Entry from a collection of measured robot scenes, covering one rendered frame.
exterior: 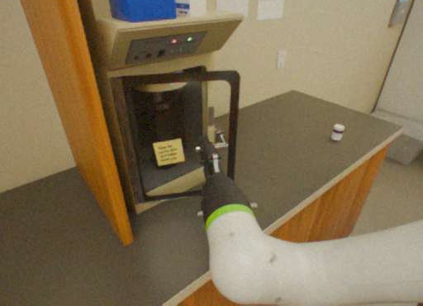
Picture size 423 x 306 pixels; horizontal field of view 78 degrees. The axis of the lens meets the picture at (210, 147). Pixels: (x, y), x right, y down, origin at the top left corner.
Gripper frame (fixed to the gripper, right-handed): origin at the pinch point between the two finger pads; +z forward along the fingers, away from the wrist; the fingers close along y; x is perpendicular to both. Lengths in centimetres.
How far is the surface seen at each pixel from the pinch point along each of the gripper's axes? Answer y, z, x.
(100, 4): 33.6, 5.9, 20.1
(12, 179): -24, 30, 67
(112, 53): 25.3, -0.5, 18.6
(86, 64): 24.7, -5.6, 22.8
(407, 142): -96, 118, -222
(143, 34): 28.9, -1.6, 12.0
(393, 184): -120, 89, -191
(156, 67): 19.0, 10.9, 10.3
